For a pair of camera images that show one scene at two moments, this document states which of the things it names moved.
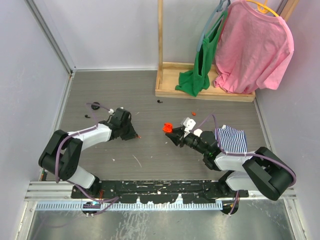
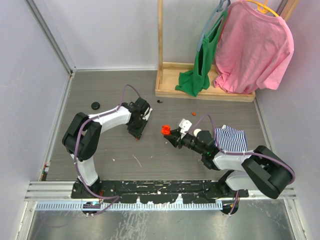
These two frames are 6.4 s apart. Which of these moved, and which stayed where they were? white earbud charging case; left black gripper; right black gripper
Moved: left black gripper
Stayed: white earbud charging case; right black gripper
